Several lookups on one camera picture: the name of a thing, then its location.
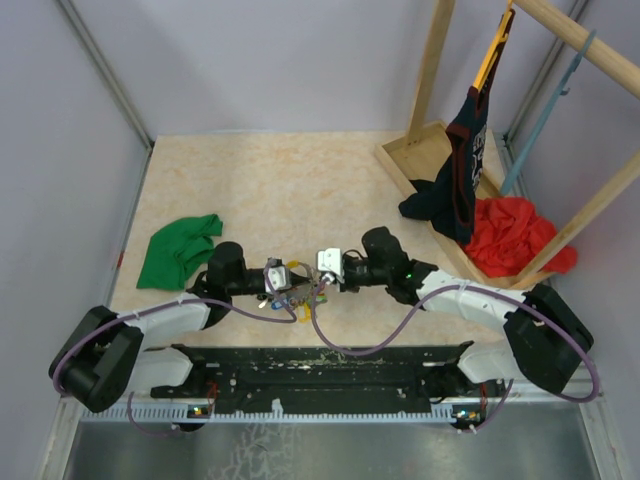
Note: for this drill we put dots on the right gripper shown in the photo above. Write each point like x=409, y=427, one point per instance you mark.
x=346, y=286

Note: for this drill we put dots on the green cloth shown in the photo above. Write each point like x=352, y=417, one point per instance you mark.
x=177, y=250

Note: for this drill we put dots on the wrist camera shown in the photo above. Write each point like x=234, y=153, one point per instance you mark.
x=276, y=276
x=329, y=264

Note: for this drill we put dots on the red cloth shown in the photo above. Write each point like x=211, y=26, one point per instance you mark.
x=508, y=234

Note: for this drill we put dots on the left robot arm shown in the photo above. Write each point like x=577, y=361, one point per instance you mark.
x=110, y=355

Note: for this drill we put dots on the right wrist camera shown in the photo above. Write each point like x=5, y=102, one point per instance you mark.
x=329, y=264

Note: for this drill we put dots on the dark navy jersey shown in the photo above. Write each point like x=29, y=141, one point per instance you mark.
x=448, y=202

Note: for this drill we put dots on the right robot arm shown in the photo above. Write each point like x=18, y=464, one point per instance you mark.
x=544, y=341

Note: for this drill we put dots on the bunch of tagged keys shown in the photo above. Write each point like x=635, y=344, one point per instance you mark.
x=299, y=303

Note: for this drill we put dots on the blue clothes hanger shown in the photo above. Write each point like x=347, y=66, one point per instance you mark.
x=560, y=90

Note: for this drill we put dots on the yellow clothes hanger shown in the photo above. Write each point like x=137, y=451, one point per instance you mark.
x=500, y=37

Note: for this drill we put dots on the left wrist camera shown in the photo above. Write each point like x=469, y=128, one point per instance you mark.
x=276, y=276

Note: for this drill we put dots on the large metal keyring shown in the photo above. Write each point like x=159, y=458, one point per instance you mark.
x=307, y=285

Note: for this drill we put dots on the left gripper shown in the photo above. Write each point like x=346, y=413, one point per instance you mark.
x=297, y=279

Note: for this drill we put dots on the aluminium frame rail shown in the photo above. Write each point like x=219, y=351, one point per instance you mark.
x=192, y=413

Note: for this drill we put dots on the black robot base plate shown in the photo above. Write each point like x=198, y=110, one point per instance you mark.
x=318, y=380

